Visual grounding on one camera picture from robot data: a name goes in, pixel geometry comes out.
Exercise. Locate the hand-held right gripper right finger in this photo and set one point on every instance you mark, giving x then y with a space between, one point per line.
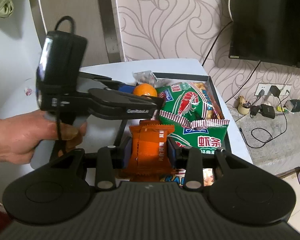
172 152

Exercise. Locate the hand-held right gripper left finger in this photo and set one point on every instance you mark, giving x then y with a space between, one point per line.
128 152

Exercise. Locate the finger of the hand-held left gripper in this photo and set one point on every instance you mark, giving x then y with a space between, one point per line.
120 105
126 89

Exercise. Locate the orange snack packet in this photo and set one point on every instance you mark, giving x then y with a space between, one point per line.
147 150

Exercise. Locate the mandarin orange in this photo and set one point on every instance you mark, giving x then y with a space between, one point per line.
146 90

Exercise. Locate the clear peanut packet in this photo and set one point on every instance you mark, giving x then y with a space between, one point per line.
143 77

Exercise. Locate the green prawn cracker bag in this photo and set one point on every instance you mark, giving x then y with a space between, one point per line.
202 140
185 100

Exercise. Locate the black cardboard box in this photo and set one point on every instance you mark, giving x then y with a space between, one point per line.
185 77

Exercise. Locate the person's left hand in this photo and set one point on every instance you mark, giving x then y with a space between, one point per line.
20 137

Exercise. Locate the small candy wrapper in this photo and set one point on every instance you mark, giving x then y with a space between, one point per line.
28 91

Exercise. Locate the small beige pot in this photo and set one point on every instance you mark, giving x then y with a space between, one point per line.
243 110

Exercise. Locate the small black adapter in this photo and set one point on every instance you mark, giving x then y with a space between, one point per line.
255 110

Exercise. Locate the black box-shaped device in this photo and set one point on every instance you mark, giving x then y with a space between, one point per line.
268 111

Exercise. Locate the black plug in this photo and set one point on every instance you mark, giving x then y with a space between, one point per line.
261 93

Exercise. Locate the yellow-green small item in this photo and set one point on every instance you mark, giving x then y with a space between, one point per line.
280 109

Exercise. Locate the black power adapter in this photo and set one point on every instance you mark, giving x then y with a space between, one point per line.
274 91

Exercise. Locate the grey-green device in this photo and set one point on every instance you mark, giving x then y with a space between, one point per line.
293 106

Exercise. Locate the black television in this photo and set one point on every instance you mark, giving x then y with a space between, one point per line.
270 17

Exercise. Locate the grey chair with metal frame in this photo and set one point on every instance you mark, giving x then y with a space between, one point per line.
110 17

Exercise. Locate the white wall socket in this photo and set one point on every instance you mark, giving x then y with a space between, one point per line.
285 90

